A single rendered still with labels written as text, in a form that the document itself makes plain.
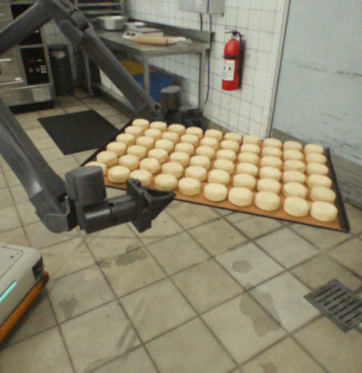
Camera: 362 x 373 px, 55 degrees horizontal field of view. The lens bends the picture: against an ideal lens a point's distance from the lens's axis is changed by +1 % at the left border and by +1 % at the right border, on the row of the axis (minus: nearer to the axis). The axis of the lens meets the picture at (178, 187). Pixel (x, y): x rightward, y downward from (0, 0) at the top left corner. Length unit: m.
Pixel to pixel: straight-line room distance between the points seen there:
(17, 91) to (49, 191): 4.00
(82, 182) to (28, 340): 1.28
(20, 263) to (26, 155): 1.12
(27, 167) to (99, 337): 1.17
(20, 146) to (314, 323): 1.55
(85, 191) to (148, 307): 1.25
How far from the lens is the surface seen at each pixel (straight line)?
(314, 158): 0.98
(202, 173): 0.81
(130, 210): 0.69
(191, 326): 1.76
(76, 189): 0.67
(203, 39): 3.71
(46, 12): 1.20
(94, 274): 2.04
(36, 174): 0.72
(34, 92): 4.71
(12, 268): 1.79
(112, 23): 4.60
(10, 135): 0.74
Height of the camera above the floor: 1.40
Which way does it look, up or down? 31 degrees down
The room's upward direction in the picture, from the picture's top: straight up
